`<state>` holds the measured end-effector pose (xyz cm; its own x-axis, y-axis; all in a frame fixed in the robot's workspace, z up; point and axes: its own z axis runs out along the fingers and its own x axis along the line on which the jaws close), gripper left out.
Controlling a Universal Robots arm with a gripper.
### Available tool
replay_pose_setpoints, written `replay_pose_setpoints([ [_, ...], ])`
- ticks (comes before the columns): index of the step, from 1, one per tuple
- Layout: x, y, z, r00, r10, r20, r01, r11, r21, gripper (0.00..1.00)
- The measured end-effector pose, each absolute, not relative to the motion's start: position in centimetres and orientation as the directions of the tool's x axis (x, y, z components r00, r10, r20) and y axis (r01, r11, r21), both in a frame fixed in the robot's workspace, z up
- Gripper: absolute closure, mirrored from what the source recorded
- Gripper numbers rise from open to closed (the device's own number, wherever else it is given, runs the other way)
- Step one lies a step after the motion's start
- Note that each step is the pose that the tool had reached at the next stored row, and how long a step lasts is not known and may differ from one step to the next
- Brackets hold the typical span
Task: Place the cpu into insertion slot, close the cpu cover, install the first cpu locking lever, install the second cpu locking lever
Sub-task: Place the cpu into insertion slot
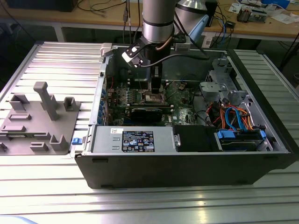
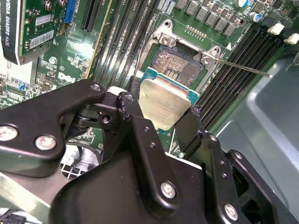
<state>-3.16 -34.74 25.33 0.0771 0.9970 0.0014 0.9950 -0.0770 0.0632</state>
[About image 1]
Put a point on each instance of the wooden desk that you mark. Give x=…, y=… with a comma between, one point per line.
x=98, y=19

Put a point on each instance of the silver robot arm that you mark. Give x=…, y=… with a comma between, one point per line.
x=157, y=23

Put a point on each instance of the blue case latch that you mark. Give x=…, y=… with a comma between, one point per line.
x=76, y=141

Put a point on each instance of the white papers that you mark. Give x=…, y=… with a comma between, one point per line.
x=285, y=18

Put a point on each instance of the large black box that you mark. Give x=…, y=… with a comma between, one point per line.
x=39, y=5

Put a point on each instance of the silver power supply unit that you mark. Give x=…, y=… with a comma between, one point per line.
x=102, y=140

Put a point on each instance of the silver metal drive cage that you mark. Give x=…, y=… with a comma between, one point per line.
x=213, y=87

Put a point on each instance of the copper CPU cooler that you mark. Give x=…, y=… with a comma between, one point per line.
x=244, y=15

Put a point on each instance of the gray case latch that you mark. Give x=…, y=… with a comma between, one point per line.
x=106, y=49

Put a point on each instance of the white tag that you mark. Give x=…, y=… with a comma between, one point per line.
x=208, y=42

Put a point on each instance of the black power adapter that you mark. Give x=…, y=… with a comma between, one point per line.
x=230, y=24

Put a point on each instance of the tall black box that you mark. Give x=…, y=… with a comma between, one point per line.
x=213, y=11

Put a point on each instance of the gray parts rack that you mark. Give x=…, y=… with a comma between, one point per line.
x=67, y=123

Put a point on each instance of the black PC case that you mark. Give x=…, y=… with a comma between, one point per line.
x=163, y=170

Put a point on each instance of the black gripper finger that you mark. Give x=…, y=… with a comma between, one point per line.
x=156, y=86

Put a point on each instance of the round coin cell battery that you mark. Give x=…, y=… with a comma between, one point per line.
x=181, y=87

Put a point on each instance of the CPU socket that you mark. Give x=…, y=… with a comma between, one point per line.
x=141, y=100

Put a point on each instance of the gray metal drive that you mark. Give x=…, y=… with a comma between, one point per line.
x=259, y=16

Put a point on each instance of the hard disk in blue carrier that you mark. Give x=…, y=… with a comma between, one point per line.
x=240, y=142

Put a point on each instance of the green motherboard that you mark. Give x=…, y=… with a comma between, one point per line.
x=184, y=114

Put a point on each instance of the blue box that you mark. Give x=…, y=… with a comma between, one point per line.
x=275, y=2

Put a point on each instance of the black graphics card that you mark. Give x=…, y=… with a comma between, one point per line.
x=147, y=115

